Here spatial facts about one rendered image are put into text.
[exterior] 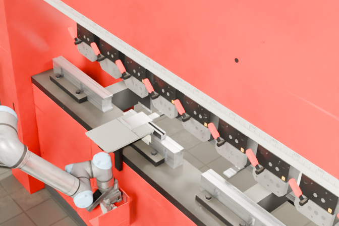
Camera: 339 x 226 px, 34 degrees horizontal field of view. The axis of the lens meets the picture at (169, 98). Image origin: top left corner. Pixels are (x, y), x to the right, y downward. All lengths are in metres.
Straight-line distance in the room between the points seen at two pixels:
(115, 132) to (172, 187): 0.37
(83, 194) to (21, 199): 1.57
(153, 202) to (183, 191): 0.19
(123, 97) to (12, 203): 1.09
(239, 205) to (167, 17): 0.81
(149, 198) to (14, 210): 1.29
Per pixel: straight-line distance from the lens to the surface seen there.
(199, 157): 3.99
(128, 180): 2.70
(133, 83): 2.54
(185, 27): 2.12
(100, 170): 2.31
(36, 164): 2.09
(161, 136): 2.56
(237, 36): 1.92
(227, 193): 2.34
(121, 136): 2.54
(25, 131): 3.43
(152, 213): 2.66
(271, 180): 2.09
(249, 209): 2.29
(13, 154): 2.04
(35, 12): 3.09
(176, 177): 2.53
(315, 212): 2.01
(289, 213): 3.70
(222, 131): 2.16
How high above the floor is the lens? 2.59
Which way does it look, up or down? 35 degrees down
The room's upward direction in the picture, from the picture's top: 3 degrees clockwise
